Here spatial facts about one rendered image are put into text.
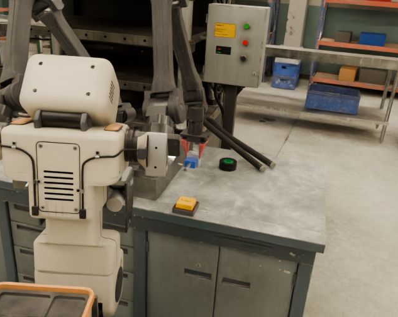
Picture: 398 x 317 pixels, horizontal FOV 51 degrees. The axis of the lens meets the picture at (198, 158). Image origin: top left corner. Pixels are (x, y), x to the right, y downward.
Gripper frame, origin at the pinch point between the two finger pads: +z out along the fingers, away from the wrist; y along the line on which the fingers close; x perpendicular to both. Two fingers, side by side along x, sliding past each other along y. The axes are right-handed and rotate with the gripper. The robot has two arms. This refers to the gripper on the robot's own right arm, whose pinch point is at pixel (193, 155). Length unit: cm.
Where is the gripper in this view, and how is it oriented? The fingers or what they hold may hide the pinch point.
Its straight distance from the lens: 160.6
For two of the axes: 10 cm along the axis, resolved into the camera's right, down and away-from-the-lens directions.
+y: -9.6, -1.6, 2.3
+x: -2.7, 3.5, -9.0
